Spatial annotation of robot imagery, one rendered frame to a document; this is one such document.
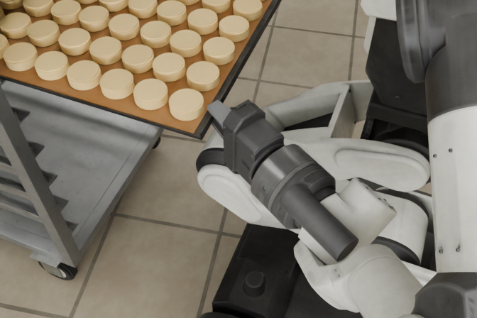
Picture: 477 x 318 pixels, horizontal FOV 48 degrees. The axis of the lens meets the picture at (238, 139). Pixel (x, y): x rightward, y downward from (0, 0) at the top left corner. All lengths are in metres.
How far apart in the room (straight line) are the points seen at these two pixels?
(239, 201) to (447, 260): 0.66
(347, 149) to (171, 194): 0.78
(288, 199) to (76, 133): 0.98
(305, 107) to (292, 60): 0.92
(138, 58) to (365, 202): 0.42
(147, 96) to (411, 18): 0.44
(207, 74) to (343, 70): 1.12
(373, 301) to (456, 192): 0.17
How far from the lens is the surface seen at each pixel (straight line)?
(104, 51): 0.86
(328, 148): 0.86
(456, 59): 0.43
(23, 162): 1.00
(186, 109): 0.75
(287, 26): 2.04
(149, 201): 1.51
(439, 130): 0.43
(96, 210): 1.35
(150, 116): 0.78
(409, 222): 1.10
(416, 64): 0.46
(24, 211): 1.27
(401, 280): 0.54
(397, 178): 0.86
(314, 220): 0.60
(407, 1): 0.45
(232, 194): 1.02
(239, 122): 0.68
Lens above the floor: 1.25
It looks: 50 degrees down
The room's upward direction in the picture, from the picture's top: straight up
